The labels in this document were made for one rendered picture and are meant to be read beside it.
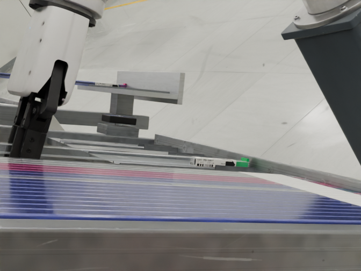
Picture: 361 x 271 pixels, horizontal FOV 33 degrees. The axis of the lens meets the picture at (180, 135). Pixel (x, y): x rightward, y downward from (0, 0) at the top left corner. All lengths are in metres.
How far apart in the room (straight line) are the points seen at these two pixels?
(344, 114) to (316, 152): 0.92
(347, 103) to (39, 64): 0.83
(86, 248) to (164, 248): 0.04
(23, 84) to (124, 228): 0.35
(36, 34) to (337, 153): 1.67
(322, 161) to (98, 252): 1.92
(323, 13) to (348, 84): 0.16
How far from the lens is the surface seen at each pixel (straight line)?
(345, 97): 1.33
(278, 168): 0.77
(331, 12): 1.24
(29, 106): 0.66
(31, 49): 0.66
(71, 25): 0.66
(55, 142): 0.97
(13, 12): 8.61
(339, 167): 2.13
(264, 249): 0.37
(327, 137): 2.33
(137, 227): 0.33
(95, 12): 0.68
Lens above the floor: 1.10
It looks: 21 degrees down
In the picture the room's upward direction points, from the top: 33 degrees counter-clockwise
